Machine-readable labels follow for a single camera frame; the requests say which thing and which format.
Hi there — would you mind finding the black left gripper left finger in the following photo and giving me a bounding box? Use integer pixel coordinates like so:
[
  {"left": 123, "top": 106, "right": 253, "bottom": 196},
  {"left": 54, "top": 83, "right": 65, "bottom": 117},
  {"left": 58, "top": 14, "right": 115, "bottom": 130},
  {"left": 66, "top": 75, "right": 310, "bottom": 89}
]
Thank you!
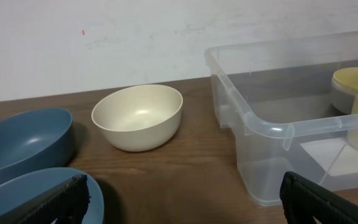
[{"left": 0, "top": 174, "right": 91, "bottom": 224}]

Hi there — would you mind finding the white small bowl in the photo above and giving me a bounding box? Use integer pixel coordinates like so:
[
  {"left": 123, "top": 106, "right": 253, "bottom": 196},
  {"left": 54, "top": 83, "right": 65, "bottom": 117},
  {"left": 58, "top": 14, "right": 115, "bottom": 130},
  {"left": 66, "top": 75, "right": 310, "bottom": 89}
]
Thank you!
[{"left": 331, "top": 79, "right": 357, "bottom": 95}]

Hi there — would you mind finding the cream bowl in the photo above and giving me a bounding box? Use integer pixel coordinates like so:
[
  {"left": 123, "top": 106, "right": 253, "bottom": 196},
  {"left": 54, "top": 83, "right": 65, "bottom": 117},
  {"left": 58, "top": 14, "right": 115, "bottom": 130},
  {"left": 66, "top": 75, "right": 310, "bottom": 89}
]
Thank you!
[{"left": 91, "top": 85, "right": 183, "bottom": 152}]

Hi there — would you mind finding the dark blue bowl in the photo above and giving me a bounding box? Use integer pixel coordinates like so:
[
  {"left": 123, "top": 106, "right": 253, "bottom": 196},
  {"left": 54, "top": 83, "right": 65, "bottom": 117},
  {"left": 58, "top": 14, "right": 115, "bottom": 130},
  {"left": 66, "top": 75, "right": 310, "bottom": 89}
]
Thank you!
[
  {"left": 0, "top": 108, "right": 76, "bottom": 185},
  {"left": 0, "top": 167, "right": 104, "bottom": 223}
]

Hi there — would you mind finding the grey small bowl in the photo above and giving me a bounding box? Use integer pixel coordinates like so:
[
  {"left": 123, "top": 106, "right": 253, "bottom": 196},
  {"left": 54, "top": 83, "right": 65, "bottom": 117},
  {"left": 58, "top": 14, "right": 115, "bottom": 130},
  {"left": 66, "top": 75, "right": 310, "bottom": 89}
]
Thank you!
[{"left": 331, "top": 88, "right": 354, "bottom": 114}]

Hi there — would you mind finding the yellow small bowl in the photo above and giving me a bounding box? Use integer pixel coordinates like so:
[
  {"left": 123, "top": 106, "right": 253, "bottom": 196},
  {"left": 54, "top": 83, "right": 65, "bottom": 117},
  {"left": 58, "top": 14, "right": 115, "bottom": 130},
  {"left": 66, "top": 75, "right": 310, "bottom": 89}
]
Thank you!
[{"left": 333, "top": 67, "right": 358, "bottom": 92}]

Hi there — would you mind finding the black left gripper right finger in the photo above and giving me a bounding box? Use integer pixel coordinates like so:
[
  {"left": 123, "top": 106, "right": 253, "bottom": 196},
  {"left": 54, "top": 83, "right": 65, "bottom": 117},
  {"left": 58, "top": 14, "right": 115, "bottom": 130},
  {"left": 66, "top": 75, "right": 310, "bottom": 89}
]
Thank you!
[{"left": 280, "top": 171, "right": 358, "bottom": 224}]

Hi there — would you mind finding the clear plastic storage container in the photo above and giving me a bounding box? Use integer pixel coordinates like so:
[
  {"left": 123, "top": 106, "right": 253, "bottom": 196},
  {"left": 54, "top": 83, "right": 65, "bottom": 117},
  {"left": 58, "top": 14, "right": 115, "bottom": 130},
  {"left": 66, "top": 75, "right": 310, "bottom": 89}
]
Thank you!
[{"left": 204, "top": 31, "right": 358, "bottom": 206}]

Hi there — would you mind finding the white label in container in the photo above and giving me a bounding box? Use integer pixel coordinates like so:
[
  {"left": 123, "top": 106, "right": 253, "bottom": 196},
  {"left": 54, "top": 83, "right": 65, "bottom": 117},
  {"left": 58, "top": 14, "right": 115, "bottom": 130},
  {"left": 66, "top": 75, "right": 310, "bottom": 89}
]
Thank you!
[{"left": 300, "top": 138, "right": 358, "bottom": 177}]

